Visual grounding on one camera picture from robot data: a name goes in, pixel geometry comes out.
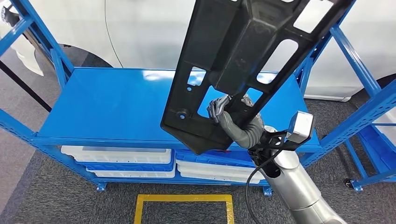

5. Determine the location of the blue metal shelf rack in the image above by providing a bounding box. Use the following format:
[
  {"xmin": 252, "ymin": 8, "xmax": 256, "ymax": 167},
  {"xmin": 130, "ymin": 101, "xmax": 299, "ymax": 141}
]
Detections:
[{"xmin": 0, "ymin": 0, "xmax": 396, "ymax": 197}]

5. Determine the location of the white car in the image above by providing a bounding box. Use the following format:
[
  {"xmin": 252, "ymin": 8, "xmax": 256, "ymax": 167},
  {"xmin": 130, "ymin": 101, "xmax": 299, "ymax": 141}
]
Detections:
[{"xmin": 28, "ymin": 0, "xmax": 396, "ymax": 103}]

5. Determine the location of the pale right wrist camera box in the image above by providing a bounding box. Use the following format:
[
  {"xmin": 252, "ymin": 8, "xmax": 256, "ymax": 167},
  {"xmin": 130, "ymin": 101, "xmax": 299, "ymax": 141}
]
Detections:
[{"xmin": 286, "ymin": 111, "xmax": 316, "ymax": 145}]

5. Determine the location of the yellow floor tape square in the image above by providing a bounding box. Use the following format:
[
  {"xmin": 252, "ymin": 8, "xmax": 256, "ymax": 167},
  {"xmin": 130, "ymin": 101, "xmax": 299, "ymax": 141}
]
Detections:
[{"xmin": 134, "ymin": 194, "xmax": 235, "ymax": 224}]

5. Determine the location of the blue wheeled shelf rack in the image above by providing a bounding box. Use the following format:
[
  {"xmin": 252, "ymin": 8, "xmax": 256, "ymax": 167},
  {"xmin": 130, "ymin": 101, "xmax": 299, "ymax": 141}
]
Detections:
[{"xmin": 343, "ymin": 105, "xmax": 396, "ymax": 193}]

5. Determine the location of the large white plastic bin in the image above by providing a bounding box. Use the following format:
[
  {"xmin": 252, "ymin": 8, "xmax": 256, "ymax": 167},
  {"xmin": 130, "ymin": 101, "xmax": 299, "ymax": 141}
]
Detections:
[{"xmin": 373, "ymin": 106, "xmax": 396, "ymax": 146}]

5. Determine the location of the white car body panel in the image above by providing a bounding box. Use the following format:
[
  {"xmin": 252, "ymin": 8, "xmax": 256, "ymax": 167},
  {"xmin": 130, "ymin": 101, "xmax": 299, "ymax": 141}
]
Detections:
[{"xmin": 0, "ymin": 0, "xmax": 44, "ymax": 77}]

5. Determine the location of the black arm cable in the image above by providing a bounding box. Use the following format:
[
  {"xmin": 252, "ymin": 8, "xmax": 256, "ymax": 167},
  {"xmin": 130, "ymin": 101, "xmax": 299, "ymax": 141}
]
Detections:
[{"xmin": 245, "ymin": 147, "xmax": 281, "ymax": 224}]

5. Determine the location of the black plastic frame part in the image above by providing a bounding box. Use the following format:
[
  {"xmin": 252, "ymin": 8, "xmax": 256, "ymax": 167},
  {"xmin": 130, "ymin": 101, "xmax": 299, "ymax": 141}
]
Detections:
[{"xmin": 159, "ymin": 0, "xmax": 355, "ymax": 155}]

